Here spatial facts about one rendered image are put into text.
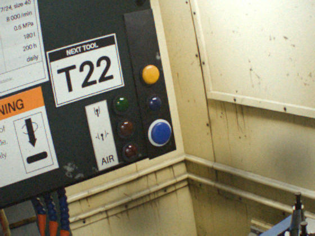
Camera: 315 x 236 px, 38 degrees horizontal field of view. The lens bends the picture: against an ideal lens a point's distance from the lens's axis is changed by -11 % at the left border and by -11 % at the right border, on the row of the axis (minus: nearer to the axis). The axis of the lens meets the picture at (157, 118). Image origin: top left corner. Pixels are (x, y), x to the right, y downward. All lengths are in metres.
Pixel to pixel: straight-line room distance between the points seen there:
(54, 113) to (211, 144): 1.29
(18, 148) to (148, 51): 0.22
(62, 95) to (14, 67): 0.08
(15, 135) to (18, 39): 0.12
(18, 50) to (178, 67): 1.35
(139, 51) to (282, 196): 1.08
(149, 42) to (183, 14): 1.13
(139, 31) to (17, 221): 0.80
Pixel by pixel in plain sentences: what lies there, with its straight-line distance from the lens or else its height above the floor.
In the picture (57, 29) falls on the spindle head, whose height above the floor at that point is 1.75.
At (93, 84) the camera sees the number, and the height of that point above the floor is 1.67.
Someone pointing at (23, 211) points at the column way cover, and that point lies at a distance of 1.32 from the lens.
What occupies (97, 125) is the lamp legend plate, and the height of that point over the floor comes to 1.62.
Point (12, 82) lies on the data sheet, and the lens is 0.59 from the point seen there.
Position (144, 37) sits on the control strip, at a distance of 0.66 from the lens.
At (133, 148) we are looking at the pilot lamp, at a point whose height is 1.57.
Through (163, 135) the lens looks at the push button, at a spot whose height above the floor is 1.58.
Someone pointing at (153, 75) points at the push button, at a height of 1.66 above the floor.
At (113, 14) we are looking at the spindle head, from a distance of 0.64.
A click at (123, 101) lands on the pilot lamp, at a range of 0.65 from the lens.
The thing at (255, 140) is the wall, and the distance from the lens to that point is 1.66.
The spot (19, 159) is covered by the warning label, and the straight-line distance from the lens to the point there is 0.61.
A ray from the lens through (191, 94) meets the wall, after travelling 1.87.
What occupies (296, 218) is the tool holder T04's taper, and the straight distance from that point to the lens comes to 1.04.
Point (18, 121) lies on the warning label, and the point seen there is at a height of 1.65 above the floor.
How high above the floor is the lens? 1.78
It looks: 15 degrees down
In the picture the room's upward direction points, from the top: 10 degrees counter-clockwise
